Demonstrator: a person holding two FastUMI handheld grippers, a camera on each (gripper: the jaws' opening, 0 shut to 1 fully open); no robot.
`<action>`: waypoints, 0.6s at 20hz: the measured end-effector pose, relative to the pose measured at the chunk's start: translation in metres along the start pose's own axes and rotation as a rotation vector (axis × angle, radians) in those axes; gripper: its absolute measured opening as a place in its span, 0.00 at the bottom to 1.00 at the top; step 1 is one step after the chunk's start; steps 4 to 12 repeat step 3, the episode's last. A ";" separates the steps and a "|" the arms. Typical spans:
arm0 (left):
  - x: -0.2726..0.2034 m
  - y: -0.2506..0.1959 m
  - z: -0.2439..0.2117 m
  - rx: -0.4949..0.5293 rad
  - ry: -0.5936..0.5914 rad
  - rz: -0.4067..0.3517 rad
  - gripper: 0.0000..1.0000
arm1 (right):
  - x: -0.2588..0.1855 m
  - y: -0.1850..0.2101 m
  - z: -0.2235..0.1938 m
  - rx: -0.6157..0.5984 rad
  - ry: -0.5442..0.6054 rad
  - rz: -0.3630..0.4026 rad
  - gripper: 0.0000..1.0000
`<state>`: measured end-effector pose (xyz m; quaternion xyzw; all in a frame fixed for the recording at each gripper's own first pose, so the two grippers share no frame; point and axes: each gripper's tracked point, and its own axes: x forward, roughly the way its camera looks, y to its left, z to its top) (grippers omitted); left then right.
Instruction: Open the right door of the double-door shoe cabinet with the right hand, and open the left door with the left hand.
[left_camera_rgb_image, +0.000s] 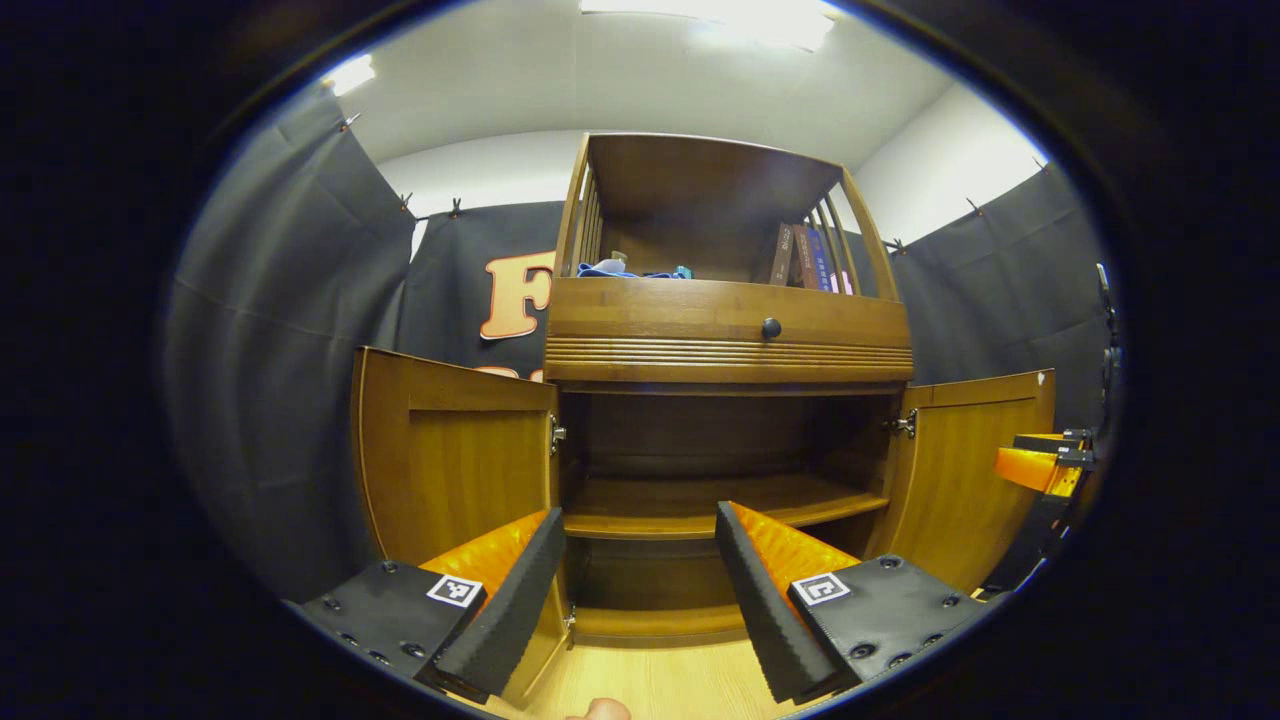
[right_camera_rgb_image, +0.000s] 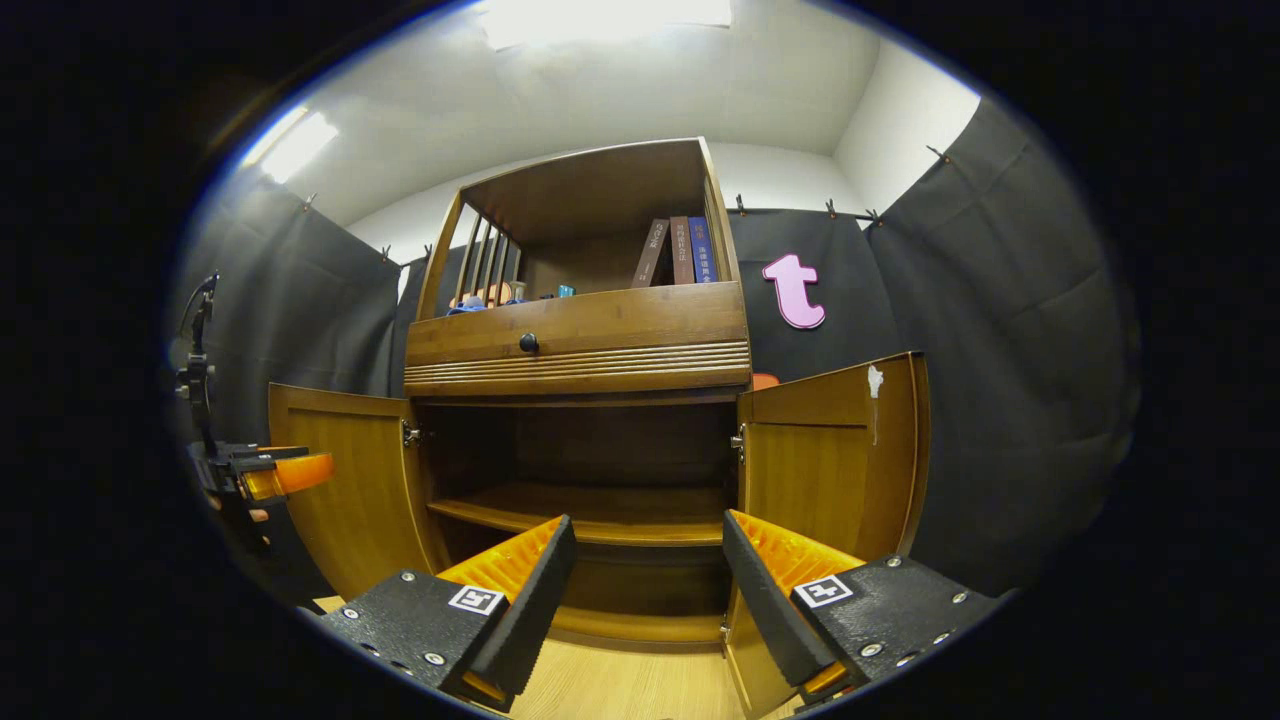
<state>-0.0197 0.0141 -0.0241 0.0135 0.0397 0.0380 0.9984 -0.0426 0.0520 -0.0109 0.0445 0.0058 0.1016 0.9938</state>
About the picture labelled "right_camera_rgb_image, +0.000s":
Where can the black round drawer knob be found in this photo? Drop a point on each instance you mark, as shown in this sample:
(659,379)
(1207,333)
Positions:
(528,343)

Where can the small blue item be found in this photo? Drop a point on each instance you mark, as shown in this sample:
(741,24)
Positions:
(466,307)

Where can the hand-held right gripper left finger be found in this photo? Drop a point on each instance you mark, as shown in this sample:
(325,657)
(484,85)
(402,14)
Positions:
(530,610)

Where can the metal door hinge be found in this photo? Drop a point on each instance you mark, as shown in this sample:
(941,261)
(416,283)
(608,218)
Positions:
(410,434)
(738,442)

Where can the black backdrop cloth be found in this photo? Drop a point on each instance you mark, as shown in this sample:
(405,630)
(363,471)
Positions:
(1000,350)

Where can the ceiling light panel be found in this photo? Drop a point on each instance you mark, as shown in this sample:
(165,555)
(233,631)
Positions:
(600,20)

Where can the dark brown book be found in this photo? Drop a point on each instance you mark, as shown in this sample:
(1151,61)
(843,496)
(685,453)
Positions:
(682,252)

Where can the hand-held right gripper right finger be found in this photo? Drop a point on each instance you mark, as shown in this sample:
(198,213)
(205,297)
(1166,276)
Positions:
(765,600)

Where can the wooden shoe cabinet door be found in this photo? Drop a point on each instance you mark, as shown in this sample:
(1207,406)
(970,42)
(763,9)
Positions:
(350,500)
(830,470)

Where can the grey-brown book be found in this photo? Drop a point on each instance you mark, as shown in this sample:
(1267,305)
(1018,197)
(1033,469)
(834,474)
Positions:
(650,255)

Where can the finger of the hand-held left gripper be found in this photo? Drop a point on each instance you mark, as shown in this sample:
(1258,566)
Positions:
(295,475)

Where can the blue book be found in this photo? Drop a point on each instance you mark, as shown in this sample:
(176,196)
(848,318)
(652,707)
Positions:
(703,250)

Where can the ceiling light strip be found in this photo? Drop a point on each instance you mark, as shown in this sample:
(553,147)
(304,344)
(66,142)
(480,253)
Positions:
(292,145)

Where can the wooden inner shelf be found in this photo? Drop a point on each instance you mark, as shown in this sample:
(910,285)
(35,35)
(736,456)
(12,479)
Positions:
(620,510)

